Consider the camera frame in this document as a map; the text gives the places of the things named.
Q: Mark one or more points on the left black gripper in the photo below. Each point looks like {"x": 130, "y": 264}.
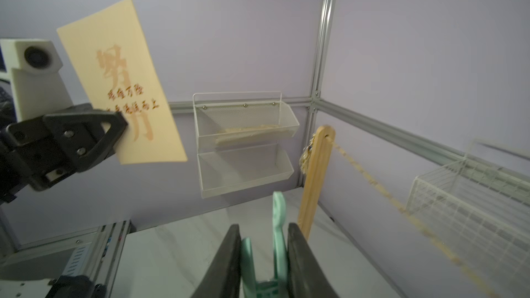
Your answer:
{"x": 44, "y": 151}

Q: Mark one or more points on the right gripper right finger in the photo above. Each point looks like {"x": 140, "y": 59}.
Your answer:
{"x": 305, "y": 277}

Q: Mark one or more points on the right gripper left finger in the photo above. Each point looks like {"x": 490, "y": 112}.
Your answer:
{"x": 223, "y": 277}

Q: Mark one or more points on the green clothespin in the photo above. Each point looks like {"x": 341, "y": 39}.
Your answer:
{"x": 278, "y": 285}

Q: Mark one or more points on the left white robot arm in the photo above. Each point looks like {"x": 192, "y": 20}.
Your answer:
{"x": 46, "y": 150}

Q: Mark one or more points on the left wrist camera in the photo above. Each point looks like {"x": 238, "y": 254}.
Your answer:
{"x": 32, "y": 68}

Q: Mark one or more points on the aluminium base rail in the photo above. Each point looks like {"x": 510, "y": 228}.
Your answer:
{"x": 78, "y": 264}

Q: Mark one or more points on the wooden string rack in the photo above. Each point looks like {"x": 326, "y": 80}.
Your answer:
{"x": 313, "y": 165}

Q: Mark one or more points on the white mesh wall shelf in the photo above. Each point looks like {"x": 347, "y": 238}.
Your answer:
{"x": 237, "y": 136}

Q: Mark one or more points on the white wire basket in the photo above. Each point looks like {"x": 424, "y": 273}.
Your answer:
{"x": 478, "y": 208}

